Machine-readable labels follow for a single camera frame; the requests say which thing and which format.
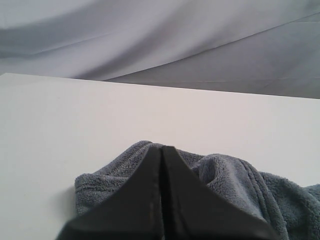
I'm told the grey-blue fleece towel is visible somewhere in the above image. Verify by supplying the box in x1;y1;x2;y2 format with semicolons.
74;140;320;240

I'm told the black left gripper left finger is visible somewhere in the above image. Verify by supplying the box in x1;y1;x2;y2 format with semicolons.
57;147;161;240

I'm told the grey backdrop cloth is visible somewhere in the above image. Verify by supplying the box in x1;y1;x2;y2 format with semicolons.
0;0;320;99

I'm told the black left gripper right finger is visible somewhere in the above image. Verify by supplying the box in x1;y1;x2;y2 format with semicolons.
160;146;278;240

